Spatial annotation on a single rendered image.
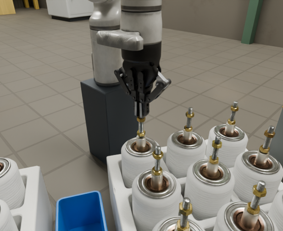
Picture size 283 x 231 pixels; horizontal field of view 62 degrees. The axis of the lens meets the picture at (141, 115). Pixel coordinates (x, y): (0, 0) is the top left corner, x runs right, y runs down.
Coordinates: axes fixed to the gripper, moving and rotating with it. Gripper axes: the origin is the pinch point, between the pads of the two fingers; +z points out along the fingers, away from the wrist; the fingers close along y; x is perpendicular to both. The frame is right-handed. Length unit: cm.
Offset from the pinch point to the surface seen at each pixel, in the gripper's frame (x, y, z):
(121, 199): 10.0, -2.0, 17.6
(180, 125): -50, 15, 36
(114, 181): 7.0, 2.5, 17.6
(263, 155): -10.1, -24.0, 7.8
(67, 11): -223, 317, 20
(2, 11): -206, 503, 30
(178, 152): -4.4, -7.5, 11.4
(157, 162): 7.8, -9.5, 4.6
